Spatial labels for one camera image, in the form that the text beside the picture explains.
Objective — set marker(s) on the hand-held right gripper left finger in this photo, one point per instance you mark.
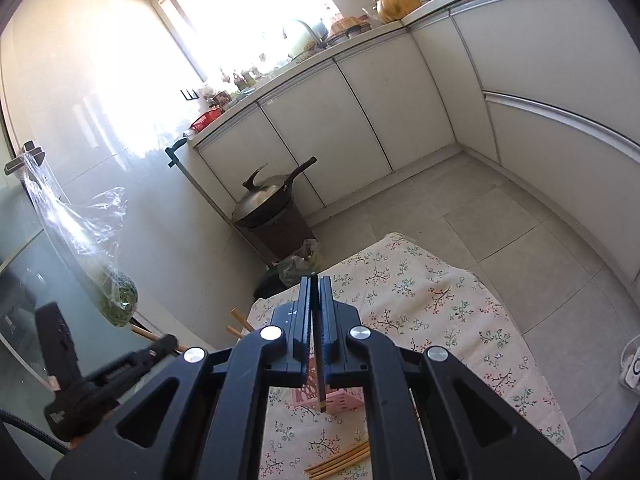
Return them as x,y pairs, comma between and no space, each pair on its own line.
307,320

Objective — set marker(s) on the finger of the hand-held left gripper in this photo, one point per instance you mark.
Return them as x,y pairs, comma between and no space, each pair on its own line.
135,365

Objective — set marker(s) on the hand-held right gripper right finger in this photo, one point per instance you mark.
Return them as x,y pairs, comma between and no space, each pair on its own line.
326,320

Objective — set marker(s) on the wooden chopstick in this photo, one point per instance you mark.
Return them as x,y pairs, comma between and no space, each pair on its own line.
242,321
234,332
142,332

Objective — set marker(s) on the dark chopstick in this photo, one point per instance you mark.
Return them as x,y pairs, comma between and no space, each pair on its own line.
321,400

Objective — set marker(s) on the pink perforated utensil holder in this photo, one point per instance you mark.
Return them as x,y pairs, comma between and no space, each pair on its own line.
345,402

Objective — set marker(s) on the pile of wooden chopsticks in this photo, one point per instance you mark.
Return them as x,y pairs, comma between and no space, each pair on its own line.
340,460

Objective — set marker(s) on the crumpled plastic bag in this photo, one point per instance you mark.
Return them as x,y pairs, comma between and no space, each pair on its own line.
300,265

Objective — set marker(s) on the plastic bag of greens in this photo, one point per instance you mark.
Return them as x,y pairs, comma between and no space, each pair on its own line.
117,295

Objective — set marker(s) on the frosted glass door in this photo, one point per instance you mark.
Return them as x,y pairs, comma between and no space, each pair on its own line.
30,280

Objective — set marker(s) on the brown trash bin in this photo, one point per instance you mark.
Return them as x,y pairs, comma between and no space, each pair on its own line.
285,237

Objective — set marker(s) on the floral tablecloth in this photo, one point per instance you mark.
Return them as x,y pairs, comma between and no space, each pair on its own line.
440,310

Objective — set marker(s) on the wok lid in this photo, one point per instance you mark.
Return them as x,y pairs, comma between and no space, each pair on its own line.
260,195

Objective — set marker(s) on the black wok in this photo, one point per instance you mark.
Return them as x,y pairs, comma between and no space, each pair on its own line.
295,175

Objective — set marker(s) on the grey pole with black head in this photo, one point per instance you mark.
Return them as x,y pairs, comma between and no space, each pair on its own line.
215,200

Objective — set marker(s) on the red plastic basket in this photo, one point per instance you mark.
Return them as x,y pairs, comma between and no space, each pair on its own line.
206,120

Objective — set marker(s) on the cluster of small jars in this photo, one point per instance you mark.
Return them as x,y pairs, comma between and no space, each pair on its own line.
232,82

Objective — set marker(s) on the steel faucet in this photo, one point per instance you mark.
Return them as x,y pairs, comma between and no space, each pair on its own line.
312,30

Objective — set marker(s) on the woven basket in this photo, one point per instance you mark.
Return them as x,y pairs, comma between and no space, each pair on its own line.
344,27

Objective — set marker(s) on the window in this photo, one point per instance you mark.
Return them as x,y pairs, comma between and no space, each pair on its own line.
240,15

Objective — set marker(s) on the yellow clay pot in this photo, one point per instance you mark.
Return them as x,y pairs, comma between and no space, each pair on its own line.
397,6

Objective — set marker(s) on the white kitchen cabinets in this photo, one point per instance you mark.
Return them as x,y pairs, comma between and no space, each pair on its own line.
525,50

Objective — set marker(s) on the black wall hook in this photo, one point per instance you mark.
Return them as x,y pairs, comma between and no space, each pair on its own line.
25,157

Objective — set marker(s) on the small black wall hooks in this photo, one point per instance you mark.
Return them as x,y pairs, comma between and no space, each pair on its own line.
189,94

